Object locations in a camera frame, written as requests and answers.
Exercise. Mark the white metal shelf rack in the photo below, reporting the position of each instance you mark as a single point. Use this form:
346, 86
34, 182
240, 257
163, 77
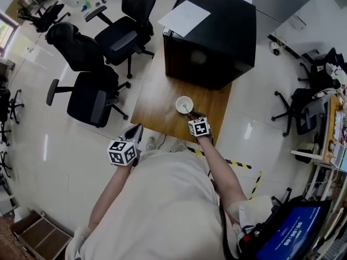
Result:
320, 172

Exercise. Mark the white extension socket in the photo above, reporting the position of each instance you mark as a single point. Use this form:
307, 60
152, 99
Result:
276, 47

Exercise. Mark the yellow black hazard tape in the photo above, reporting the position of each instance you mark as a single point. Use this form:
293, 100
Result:
238, 164

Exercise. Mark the cluttered wooden office desk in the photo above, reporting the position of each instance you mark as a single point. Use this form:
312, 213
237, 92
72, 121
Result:
329, 129

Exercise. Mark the black waste bin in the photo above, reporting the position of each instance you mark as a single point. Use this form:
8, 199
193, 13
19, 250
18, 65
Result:
303, 157

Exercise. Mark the black box cabinet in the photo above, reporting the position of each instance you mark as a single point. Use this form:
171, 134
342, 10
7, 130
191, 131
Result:
217, 36

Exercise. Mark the person's cream shirt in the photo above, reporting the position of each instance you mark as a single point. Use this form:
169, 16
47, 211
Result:
157, 213

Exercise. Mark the person's left forearm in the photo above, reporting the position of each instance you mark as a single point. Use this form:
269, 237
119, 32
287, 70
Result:
108, 196

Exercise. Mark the metal spoon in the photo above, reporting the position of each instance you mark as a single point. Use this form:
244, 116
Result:
186, 107

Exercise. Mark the black chair base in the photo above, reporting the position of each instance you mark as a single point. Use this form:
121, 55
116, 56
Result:
282, 198

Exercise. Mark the white jacket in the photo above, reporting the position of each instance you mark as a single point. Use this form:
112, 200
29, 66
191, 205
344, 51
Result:
336, 73

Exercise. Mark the black office chair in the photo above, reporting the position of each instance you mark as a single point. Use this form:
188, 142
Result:
124, 36
306, 110
76, 47
8, 107
317, 72
89, 101
46, 18

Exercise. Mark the white paper sheet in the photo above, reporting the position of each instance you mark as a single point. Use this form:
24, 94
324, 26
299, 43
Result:
184, 18

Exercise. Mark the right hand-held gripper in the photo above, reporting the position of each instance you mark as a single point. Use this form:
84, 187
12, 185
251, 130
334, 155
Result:
199, 126

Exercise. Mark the window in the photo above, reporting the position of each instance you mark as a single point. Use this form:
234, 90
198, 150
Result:
6, 34

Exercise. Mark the white bowl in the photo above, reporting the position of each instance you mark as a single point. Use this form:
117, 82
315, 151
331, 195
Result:
181, 107

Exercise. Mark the person's right forearm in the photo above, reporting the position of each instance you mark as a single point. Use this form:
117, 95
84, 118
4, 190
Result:
225, 172

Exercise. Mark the open silver laptop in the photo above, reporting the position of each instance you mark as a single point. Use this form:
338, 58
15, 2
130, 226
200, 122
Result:
341, 156

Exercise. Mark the grey metal cabinet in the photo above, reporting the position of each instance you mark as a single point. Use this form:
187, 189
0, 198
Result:
284, 1

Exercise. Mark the person's white shoe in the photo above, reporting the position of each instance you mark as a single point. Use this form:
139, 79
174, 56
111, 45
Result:
151, 143
180, 147

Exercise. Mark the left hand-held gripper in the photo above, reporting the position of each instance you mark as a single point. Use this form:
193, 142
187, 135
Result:
122, 153

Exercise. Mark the blue screen laptop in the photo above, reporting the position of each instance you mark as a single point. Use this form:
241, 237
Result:
290, 234

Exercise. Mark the wooden crate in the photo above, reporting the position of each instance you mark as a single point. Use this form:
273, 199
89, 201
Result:
40, 237

